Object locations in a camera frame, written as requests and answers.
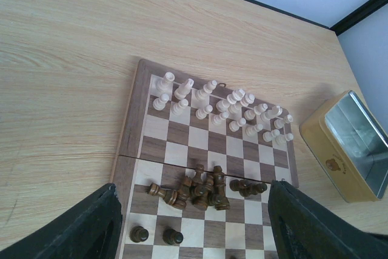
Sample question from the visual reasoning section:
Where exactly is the white knight piece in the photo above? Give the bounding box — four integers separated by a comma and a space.
174, 78, 194, 100

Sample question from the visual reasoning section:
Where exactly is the white rook corner piece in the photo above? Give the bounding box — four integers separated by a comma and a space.
156, 72, 175, 93

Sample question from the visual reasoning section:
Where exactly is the dark pawn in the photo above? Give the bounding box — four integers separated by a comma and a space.
130, 226, 149, 243
162, 229, 184, 245

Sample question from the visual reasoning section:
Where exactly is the white pawn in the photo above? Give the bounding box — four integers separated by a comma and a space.
152, 93, 169, 111
171, 98, 189, 116
211, 111, 229, 126
195, 104, 213, 119

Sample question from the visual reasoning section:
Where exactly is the black enclosure frame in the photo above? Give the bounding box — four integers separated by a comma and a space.
151, 0, 388, 35

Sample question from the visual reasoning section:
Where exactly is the metal tin tray right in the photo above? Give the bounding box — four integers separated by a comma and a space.
299, 90, 387, 203

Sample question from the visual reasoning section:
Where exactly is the lying dark rook piece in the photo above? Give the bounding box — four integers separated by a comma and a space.
148, 183, 178, 206

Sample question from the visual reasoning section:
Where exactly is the wooden chess board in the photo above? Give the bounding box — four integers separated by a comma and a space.
111, 59, 298, 258

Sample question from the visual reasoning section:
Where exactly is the white bishop piece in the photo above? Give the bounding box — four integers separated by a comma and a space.
195, 80, 218, 101

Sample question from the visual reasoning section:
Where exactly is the white pieces row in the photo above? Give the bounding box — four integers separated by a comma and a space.
216, 89, 294, 145

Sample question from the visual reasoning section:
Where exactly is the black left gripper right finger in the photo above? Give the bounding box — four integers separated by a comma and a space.
268, 180, 387, 258

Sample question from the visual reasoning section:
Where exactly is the pile of dark pieces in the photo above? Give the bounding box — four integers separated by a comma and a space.
172, 164, 268, 210

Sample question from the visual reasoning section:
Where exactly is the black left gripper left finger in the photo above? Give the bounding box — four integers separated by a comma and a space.
1, 183, 122, 258

